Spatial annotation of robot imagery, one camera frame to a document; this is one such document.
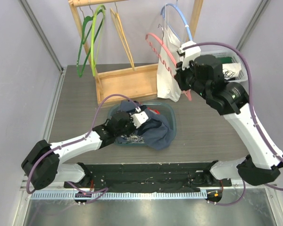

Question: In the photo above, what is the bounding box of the pink hanger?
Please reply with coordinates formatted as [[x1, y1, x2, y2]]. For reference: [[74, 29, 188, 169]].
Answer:
[[145, 32, 192, 102]]

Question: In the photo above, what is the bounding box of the white tank top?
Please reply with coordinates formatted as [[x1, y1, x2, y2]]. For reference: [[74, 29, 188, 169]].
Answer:
[[157, 26, 182, 102]]

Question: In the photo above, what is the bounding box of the red tank top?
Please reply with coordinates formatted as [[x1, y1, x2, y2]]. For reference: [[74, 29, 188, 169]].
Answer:
[[148, 108, 160, 114]]

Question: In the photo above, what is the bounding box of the navy tank top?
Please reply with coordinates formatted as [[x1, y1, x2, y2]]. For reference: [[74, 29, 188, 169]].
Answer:
[[116, 100, 173, 150]]

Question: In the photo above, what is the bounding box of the light blue hanger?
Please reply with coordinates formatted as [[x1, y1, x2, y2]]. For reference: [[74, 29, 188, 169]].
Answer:
[[160, 3, 193, 42]]

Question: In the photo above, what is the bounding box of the yellow wooden hanger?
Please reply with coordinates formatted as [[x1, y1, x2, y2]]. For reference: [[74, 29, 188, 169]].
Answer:
[[110, 2, 135, 71]]

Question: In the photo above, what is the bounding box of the lime green hanger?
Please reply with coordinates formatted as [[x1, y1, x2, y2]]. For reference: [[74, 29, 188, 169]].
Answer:
[[90, 4, 106, 77]]

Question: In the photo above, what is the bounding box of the dark green hanger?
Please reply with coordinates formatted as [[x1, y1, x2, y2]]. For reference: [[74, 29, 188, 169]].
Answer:
[[76, 4, 106, 77]]

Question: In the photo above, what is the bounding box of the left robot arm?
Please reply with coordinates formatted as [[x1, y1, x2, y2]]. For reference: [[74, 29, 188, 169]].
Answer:
[[21, 111, 136, 194]]

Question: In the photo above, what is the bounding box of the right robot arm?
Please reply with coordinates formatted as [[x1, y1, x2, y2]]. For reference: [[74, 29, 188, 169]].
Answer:
[[175, 55, 283, 186]]

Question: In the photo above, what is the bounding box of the white plastic basket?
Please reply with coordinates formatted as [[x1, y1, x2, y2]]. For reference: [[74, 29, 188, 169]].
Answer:
[[201, 49, 248, 83]]

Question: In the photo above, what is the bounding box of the white printed folded cloth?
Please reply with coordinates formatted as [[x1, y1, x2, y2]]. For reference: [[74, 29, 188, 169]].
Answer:
[[222, 63, 241, 80]]

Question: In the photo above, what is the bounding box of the green folded cloth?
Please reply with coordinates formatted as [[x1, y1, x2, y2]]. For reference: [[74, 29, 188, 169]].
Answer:
[[219, 56, 233, 64]]

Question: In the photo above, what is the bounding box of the wooden clothes rack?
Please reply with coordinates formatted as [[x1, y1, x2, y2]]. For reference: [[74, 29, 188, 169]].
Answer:
[[67, 0, 204, 108]]

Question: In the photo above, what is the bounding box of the grey plastic basin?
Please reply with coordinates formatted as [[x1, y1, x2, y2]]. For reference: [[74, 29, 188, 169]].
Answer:
[[114, 102, 176, 146]]

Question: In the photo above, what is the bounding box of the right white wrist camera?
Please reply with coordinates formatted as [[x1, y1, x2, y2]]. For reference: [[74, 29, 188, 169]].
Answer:
[[176, 40, 201, 70]]

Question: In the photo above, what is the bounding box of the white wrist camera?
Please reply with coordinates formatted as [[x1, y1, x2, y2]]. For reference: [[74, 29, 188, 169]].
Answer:
[[176, 40, 201, 70], [130, 107, 149, 129]]

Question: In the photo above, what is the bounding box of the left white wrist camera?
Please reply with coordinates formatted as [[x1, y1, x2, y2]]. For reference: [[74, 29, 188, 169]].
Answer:
[[130, 107, 149, 129]]

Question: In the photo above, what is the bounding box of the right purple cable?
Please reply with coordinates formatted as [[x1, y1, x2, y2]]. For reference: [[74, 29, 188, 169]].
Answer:
[[183, 41, 283, 207]]

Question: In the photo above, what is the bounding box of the purple cable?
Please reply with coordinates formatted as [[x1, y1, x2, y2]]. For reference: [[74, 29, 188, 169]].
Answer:
[[25, 94, 142, 204], [183, 41, 283, 207]]

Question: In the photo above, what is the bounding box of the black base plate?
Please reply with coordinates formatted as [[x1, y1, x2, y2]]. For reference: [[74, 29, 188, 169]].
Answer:
[[75, 162, 232, 193]]

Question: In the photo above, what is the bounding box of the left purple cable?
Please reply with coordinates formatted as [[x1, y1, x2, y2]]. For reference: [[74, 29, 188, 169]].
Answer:
[[25, 94, 142, 204]]

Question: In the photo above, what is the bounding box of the white slotted cable duct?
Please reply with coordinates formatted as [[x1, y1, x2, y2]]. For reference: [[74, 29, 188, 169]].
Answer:
[[31, 190, 207, 200]]

